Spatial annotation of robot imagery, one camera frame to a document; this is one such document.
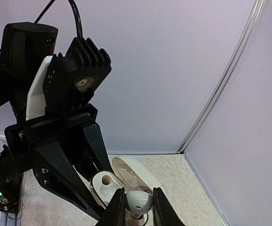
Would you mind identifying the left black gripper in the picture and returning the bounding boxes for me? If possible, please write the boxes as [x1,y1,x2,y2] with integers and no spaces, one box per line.
[5,104,111,220]

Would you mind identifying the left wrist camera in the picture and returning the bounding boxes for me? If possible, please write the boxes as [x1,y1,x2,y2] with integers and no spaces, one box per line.
[25,37,112,121]

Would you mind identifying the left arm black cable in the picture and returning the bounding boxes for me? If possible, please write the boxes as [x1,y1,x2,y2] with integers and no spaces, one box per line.
[0,0,84,58]

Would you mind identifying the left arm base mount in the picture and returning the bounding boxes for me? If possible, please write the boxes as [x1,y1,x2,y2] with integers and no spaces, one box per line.
[0,181,21,214]

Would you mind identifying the white stem earbud back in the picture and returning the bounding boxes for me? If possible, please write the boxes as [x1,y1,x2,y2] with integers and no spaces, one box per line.
[125,191,153,220]

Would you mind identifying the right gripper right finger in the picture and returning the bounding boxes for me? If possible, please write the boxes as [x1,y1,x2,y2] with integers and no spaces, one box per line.
[152,188,185,226]

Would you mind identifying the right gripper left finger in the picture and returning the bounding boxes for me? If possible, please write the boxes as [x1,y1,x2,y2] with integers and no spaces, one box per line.
[96,188,126,226]

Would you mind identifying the left aluminium frame post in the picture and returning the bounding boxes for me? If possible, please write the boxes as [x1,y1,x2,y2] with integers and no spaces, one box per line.
[176,0,265,154]

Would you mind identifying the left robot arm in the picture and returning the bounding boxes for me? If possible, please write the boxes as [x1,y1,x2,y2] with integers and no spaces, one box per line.
[0,22,111,220]

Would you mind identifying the white case with black window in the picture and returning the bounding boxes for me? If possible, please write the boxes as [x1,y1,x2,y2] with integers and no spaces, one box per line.
[90,156,162,209]

